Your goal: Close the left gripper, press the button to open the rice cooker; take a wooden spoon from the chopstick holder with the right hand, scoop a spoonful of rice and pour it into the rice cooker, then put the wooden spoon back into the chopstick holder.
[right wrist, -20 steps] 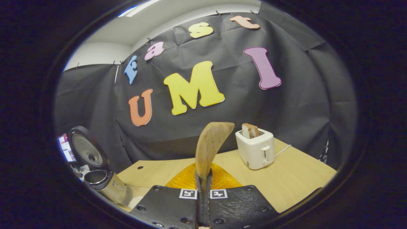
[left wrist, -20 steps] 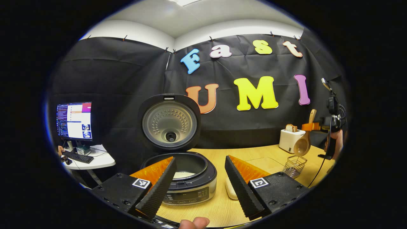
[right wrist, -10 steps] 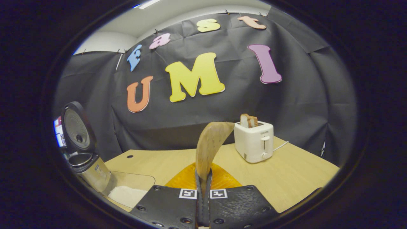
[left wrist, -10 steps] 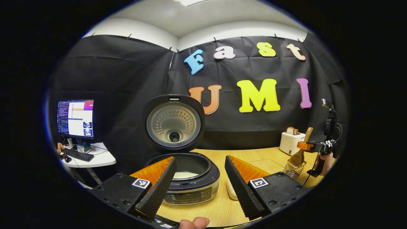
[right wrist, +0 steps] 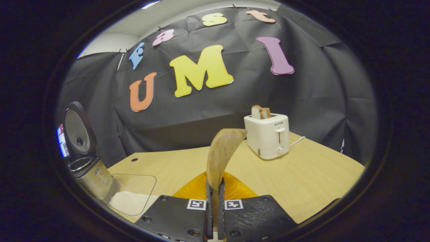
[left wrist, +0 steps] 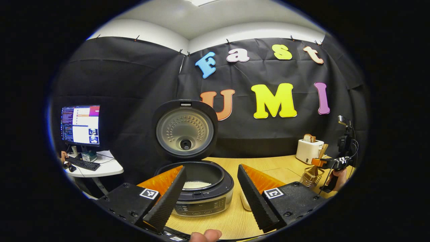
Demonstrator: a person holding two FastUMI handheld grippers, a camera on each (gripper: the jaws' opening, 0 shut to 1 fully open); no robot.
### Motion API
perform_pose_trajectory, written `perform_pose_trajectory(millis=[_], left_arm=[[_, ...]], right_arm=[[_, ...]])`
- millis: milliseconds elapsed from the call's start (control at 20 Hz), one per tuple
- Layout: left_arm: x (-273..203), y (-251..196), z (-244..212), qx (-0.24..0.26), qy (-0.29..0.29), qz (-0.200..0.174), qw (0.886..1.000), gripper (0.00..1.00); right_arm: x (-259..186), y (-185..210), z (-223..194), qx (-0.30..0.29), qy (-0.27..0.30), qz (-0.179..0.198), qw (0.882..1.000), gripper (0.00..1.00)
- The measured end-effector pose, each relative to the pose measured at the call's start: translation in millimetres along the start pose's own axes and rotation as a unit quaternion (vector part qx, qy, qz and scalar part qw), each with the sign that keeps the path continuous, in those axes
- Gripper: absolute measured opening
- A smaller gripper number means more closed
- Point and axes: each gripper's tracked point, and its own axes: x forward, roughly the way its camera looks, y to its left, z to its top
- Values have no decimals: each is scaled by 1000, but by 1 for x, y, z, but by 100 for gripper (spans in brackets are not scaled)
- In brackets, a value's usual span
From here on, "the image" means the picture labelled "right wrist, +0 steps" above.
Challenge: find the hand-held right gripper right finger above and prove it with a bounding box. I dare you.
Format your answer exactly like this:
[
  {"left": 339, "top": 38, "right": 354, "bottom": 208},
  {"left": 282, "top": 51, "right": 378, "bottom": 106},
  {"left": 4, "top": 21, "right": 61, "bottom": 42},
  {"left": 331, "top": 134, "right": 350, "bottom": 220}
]
[{"left": 218, "top": 171, "right": 298, "bottom": 242}]

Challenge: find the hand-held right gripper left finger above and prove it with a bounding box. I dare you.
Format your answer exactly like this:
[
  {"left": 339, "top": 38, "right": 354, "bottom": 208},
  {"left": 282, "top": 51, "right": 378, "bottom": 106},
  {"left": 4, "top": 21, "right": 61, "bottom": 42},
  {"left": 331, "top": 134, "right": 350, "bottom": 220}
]
[{"left": 144, "top": 171, "right": 214, "bottom": 242}]

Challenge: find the wooden spoon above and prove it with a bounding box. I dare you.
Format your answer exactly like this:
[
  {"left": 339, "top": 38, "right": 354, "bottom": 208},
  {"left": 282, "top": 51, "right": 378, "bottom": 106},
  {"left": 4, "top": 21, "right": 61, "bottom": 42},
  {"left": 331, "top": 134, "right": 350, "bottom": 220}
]
[{"left": 206, "top": 128, "right": 248, "bottom": 241}]

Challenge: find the black silver rice cooker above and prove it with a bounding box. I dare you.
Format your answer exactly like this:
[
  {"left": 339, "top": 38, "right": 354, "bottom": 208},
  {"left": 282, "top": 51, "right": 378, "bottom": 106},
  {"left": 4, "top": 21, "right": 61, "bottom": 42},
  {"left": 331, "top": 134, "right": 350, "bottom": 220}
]
[{"left": 62, "top": 101, "right": 116, "bottom": 202}]

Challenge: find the clear plastic container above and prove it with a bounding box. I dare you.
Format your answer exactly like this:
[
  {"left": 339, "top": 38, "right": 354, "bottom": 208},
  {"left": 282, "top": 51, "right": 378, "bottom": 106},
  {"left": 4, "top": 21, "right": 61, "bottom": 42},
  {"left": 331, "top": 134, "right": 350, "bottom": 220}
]
[{"left": 107, "top": 173, "right": 157, "bottom": 216}]

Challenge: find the white toaster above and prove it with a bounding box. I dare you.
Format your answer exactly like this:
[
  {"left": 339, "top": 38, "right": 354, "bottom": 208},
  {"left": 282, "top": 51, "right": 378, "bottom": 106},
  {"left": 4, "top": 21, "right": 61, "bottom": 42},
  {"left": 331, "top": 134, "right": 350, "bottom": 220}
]
[{"left": 244, "top": 113, "right": 290, "bottom": 160}]

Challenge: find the black backdrop cloth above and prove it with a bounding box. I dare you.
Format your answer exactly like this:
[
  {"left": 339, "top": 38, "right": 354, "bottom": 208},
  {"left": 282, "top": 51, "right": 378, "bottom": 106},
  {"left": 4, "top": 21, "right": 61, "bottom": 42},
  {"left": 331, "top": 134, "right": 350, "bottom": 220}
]
[{"left": 55, "top": 5, "right": 378, "bottom": 168}]

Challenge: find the computer monitor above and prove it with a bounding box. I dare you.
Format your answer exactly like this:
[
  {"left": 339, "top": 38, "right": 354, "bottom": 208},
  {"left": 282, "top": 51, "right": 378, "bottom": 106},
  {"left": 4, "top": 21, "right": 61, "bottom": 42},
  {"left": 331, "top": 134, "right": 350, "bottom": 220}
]
[{"left": 56, "top": 124, "right": 70, "bottom": 158}]

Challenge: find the white toaster cable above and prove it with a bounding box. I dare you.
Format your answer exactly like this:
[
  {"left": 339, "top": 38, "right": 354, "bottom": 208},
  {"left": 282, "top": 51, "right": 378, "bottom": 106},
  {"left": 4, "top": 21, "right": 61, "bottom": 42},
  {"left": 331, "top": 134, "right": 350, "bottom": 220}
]
[{"left": 288, "top": 136, "right": 306, "bottom": 148}]

